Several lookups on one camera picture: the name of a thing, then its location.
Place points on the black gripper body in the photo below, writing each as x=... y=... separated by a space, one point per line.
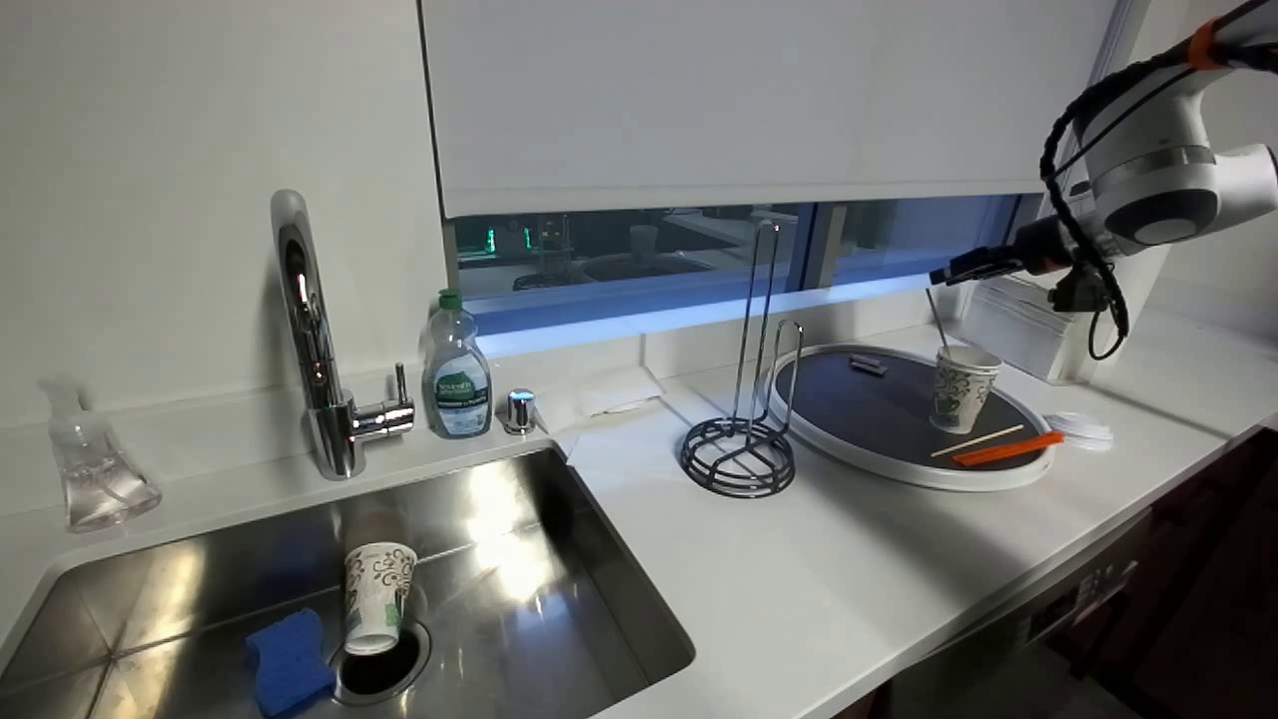
x=1059 y=254

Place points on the printed paper cup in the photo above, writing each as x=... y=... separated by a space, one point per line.
x=960 y=391
x=378 y=591

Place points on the round white-rimmed dark tray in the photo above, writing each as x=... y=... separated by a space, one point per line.
x=864 y=406

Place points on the white box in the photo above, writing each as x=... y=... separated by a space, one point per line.
x=1023 y=334

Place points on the white roller blind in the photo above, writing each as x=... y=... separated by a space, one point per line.
x=759 y=94

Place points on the dishwasher control panel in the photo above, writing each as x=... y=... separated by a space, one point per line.
x=1081 y=596

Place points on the window pane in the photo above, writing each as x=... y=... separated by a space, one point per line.
x=623 y=263

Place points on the small chrome knob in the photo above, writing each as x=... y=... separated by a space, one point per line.
x=518 y=407

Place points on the clear dish soap bottle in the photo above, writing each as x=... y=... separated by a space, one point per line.
x=457 y=379

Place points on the stainless steel sink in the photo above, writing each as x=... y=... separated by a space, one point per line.
x=532 y=584

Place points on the chrome kitchen faucet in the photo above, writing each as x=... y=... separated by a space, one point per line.
x=320 y=385

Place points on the sink drain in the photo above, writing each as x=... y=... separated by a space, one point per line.
x=404 y=663

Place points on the blue sponge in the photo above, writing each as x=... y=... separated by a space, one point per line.
x=285 y=662

